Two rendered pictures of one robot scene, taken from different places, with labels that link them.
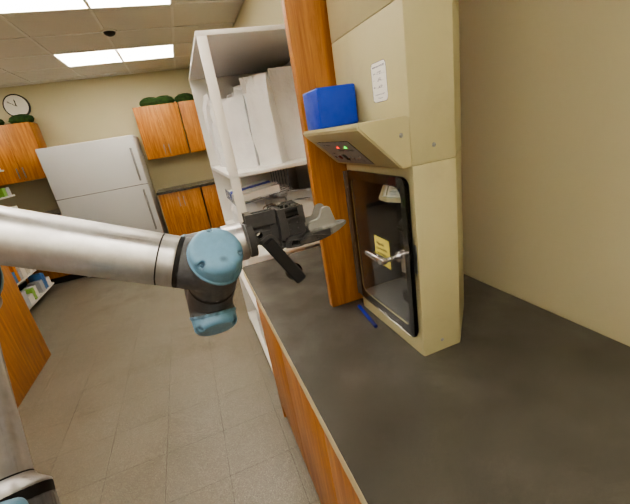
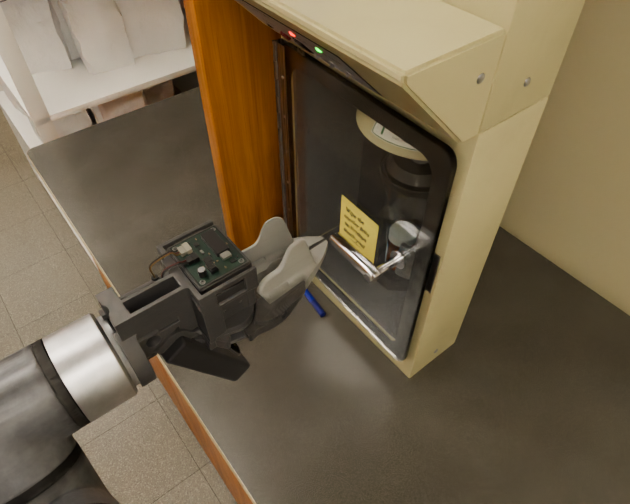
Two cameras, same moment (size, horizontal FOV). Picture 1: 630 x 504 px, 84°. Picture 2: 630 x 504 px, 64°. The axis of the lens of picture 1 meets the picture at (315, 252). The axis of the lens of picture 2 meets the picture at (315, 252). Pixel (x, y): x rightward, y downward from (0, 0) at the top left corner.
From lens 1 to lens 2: 0.45 m
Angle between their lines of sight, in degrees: 33
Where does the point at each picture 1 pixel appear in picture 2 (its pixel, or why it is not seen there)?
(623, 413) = not seen: outside the picture
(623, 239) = not seen: outside the picture
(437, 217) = (485, 206)
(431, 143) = (523, 81)
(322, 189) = (222, 71)
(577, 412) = (614, 467)
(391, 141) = (460, 96)
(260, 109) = not seen: outside the picture
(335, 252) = (245, 184)
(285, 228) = (217, 322)
